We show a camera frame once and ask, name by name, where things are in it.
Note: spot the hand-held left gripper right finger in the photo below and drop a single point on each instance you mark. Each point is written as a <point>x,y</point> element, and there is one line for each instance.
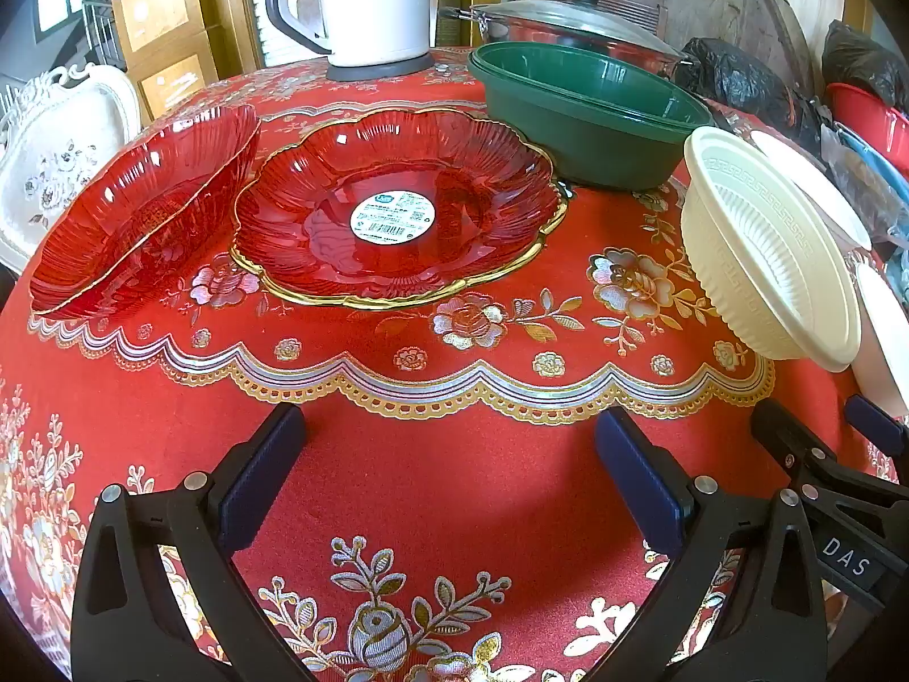
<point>639,472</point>

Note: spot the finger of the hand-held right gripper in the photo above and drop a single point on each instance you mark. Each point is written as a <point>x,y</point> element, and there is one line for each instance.
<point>877,423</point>
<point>781,433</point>

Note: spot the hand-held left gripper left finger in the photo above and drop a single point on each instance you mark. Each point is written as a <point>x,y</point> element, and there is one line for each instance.
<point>263,476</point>

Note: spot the green plastic bowl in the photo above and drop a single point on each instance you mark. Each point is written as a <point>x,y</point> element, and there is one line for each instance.
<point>603,78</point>
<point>582,149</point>

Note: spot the white plastic bowl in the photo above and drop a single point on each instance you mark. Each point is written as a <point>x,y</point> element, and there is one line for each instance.
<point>817,185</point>
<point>888,341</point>

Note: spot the cream ribbed plastic bowl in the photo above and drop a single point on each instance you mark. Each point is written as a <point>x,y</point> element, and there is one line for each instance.
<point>753,277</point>

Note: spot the red floral tablecloth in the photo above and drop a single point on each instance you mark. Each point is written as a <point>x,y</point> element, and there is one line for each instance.
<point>454,440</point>

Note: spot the blue plastic basin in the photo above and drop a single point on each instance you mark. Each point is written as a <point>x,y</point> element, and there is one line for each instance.
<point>877,163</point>

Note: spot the red plastic basin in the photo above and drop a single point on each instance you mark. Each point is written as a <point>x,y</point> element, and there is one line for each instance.
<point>873,121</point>

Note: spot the black plastic bag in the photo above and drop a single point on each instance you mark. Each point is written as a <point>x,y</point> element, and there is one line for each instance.
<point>746,78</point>
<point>859,57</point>

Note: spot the white ornate chair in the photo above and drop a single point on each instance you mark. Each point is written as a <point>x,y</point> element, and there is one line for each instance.
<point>64,156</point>

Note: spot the steel pot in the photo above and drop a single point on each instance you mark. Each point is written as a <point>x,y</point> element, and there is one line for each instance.
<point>540,34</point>

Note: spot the steel pot lid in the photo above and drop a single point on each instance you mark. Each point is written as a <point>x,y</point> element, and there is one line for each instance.
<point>589,14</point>

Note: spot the metal stair railing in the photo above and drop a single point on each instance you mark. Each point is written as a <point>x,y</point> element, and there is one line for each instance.
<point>103,28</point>

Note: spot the white electric kettle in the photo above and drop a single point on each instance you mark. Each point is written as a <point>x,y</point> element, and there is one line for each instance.
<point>376,7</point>

